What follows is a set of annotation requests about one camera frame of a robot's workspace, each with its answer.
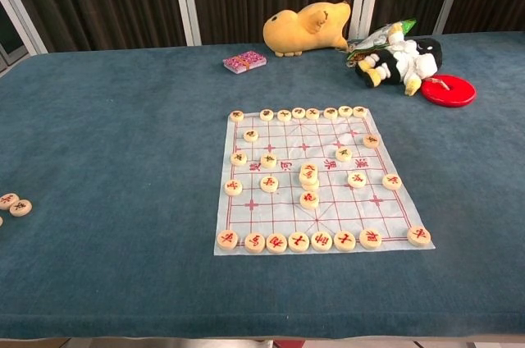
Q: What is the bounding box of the pink patterned card deck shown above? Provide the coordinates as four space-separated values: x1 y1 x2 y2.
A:
221 49 268 76

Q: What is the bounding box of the yellow plush animal toy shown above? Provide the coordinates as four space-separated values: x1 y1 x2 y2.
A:
262 0 354 58

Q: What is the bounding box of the green and white snack bag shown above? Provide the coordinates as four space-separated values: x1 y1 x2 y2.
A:
344 18 418 68

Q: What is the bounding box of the white paper xiangqi board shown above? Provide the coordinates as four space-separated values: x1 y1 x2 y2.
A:
212 107 437 257

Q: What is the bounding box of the black haired plush doll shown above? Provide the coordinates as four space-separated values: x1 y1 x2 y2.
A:
354 22 445 98

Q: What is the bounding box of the red round disc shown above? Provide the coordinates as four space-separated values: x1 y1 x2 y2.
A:
419 73 478 108

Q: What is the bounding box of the blue-green felt table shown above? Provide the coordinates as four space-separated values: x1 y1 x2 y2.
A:
0 31 525 341

